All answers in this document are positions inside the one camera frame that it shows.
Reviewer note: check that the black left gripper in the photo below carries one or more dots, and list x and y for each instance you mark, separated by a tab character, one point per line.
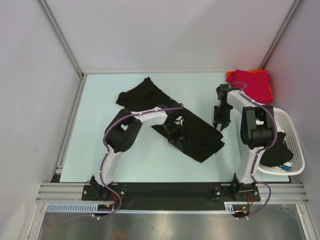
178	144

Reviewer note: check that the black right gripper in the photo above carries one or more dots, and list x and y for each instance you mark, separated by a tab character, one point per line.
217	119

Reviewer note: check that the black t shirt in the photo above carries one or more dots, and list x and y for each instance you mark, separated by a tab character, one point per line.
277	155
201	139

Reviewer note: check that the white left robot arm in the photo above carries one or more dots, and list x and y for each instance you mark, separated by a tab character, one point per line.
120	136

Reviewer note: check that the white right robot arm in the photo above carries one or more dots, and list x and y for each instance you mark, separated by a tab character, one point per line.
258	132

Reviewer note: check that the folded red t shirt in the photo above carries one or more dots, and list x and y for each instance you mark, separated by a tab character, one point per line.
252	85

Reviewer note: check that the white plastic laundry basket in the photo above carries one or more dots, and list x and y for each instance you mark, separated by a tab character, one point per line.
284	124

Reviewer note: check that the black t shirt in basket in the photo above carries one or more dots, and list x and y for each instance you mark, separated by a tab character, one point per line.
277	155

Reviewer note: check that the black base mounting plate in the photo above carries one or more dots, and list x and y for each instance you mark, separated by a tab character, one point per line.
169	196

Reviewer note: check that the blue white garment in basket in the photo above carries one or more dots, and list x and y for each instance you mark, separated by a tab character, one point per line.
287	166

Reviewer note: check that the white slotted cable duct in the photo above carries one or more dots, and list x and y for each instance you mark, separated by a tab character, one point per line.
86	208

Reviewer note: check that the right aluminium corner post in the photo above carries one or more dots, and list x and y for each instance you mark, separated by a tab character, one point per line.
296	4

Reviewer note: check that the aluminium corner post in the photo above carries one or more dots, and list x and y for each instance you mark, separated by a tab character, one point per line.
53	23
296	4

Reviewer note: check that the left aluminium corner post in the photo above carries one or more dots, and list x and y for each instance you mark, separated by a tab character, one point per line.
53	23

